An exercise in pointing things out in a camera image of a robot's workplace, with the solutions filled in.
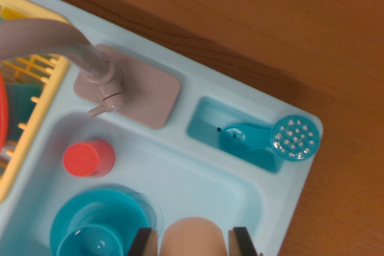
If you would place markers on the dark teal plate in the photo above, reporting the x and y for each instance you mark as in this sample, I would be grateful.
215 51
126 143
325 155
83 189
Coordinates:
21 109

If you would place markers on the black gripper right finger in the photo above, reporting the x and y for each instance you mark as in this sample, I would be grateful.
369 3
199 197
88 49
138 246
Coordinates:
242 244

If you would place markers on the teal slotted spoon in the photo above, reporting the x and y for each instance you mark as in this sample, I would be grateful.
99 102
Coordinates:
295 137

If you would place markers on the light blue toy sink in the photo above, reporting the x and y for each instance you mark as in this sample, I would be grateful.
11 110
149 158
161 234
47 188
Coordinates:
195 172

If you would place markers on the grey toy faucet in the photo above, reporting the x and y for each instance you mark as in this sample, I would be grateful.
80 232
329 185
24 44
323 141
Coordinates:
150 97

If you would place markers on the clear plastic plate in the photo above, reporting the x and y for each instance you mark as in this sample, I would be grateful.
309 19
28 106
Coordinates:
156 211

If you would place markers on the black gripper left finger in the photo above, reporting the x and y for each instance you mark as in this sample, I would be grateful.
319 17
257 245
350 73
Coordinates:
145 244

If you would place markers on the beige detergent bottle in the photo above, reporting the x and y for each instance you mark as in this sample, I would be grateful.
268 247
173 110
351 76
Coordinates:
192 238

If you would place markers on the yellow dish rack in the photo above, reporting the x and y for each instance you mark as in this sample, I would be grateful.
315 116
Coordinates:
57 73

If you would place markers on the red upside-down cup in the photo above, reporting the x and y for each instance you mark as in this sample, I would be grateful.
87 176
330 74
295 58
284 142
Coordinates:
81 158

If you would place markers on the red plate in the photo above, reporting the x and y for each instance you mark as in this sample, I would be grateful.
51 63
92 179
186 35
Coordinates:
3 112

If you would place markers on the teal plate under cup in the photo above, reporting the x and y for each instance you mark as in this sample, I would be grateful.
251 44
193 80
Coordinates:
90 205

